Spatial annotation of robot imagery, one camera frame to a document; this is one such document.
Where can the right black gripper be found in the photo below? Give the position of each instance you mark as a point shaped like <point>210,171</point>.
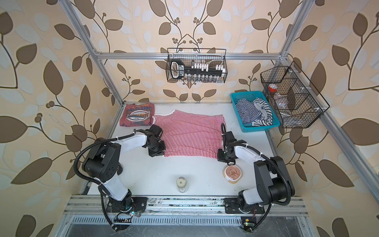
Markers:
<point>220,158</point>

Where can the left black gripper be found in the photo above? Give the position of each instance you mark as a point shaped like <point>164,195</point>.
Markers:
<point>153,153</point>

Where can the striped red white tank top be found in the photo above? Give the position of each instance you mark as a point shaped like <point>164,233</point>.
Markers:
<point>190,135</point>

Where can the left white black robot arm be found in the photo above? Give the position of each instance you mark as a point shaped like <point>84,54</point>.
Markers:
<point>99,163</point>

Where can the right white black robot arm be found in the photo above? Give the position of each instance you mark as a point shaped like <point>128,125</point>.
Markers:
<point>273,182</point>

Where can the navy white striped tank top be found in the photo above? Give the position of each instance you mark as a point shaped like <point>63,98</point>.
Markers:
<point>255,113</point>

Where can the beige round container pink lid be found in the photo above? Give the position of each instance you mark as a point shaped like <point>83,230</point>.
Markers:
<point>232,173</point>

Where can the teal plastic basket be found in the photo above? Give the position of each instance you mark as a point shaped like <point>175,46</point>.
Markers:
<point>251,96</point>

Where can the small clear jar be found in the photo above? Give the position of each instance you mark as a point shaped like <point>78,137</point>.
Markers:
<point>182,184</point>

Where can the black handled bottle rack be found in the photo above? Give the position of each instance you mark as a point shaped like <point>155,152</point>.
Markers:
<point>179,69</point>

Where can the black wire basket right wall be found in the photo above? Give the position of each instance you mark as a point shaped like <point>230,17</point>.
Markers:
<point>295,99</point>

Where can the black wire basket wall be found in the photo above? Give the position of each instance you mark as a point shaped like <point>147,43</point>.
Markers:
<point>295,99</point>
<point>196,53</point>

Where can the black wire basket back wall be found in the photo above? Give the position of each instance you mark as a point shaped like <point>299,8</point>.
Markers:
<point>196,53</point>

